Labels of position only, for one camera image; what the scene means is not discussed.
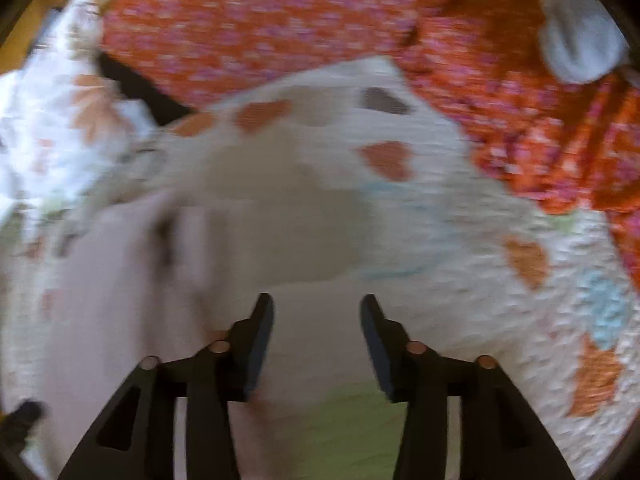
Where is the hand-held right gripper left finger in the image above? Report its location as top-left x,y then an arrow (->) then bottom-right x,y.
57,293 -> 275,480

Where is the orange floral cloth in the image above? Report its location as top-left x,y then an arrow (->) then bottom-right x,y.
97,0 -> 640,281

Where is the pale pink small garment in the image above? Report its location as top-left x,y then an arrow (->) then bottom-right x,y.
35,150 -> 401,480

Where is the white floral print cloth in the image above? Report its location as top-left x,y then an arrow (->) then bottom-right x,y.
0,0 -> 156,241

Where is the white patchwork quilt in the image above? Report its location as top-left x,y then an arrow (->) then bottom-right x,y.
0,56 -> 638,480

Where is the plain white cloth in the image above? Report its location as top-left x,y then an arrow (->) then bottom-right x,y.
535,0 -> 631,86

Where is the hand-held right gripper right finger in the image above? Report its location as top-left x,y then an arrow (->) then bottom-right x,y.
361,295 -> 576,480

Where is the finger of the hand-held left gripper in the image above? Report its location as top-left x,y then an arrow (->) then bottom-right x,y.
0,399 -> 45,461

